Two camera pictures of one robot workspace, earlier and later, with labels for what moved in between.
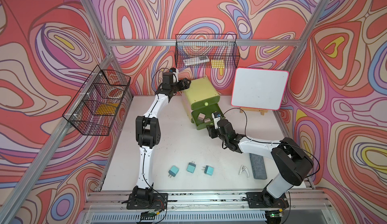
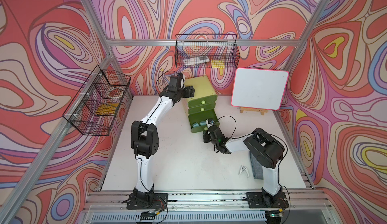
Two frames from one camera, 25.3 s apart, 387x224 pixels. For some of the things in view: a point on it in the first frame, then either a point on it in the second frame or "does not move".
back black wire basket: (216, 47) does not move
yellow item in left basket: (107, 109) does not move
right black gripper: (211, 130) → (205, 136)
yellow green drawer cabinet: (201, 100) does not move
